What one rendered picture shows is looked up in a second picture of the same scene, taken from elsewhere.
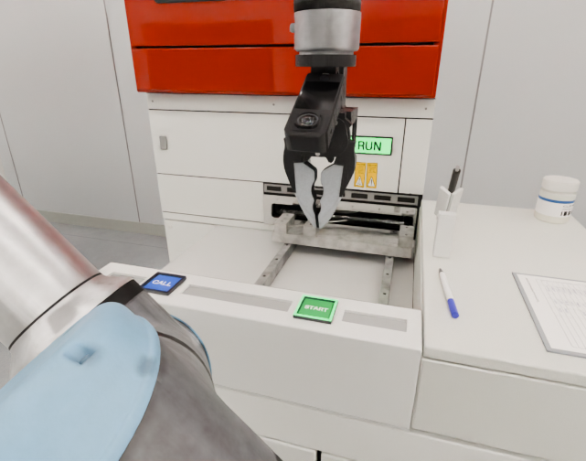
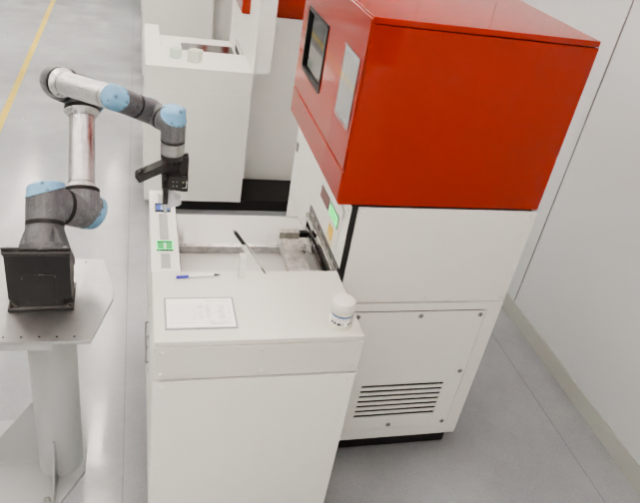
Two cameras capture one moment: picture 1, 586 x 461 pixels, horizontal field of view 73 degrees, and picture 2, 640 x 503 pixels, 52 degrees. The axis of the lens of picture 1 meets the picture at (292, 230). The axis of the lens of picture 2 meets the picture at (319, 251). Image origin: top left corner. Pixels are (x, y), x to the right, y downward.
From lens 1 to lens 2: 2.06 m
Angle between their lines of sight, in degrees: 49
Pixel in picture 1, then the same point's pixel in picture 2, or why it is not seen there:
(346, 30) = (164, 150)
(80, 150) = not seen: hidden behind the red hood
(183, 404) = (46, 198)
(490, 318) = (182, 287)
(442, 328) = (166, 274)
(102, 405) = (38, 189)
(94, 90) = not seen: hidden behind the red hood
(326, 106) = (148, 170)
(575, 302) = (210, 311)
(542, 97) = not seen: outside the picture
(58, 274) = (78, 175)
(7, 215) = (80, 158)
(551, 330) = (179, 300)
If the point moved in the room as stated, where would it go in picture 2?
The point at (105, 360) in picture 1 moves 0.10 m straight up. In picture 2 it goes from (43, 185) to (40, 155)
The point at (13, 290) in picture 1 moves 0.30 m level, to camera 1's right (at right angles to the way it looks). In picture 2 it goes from (71, 173) to (93, 218)
